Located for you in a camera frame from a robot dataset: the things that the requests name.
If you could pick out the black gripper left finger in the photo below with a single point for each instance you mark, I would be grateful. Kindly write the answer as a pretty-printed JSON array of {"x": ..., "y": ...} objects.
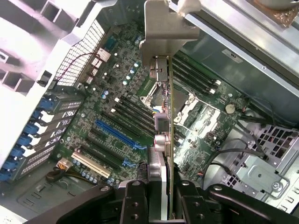
[{"x": 135, "y": 205}]

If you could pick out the metal socket cover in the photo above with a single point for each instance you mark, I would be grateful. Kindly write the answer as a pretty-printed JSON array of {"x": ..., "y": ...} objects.
[{"x": 187, "y": 109}]

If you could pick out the small silver heatsink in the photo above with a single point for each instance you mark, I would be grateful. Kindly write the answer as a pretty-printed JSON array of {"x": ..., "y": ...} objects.
[{"x": 104, "y": 54}]

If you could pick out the black open PC case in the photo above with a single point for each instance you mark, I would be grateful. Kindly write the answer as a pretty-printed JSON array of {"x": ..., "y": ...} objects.
[{"x": 14, "y": 116}]

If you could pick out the metal disk bay cage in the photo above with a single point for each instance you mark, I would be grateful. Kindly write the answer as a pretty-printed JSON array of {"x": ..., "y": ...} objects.
[{"x": 257, "y": 168}]

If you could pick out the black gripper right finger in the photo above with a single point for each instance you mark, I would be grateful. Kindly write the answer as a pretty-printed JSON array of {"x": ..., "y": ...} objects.
[{"x": 194, "y": 207}]

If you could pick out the green motherboard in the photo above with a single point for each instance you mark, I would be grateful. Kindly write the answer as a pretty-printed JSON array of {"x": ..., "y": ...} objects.
[{"x": 116, "y": 70}]

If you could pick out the round coin battery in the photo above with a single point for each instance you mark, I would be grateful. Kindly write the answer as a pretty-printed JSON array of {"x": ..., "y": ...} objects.
[{"x": 229, "y": 108}]

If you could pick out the CPU socket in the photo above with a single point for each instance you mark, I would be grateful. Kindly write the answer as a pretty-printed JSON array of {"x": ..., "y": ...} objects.
[{"x": 179, "y": 99}]

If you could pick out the white expansion slot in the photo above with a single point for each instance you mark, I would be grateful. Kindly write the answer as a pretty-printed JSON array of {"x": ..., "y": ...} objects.
[{"x": 91, "y": 164}]

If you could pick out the blue expansion slot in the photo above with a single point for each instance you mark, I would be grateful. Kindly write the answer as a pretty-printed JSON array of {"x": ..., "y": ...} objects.
[{"x": 116, "y": 134}]

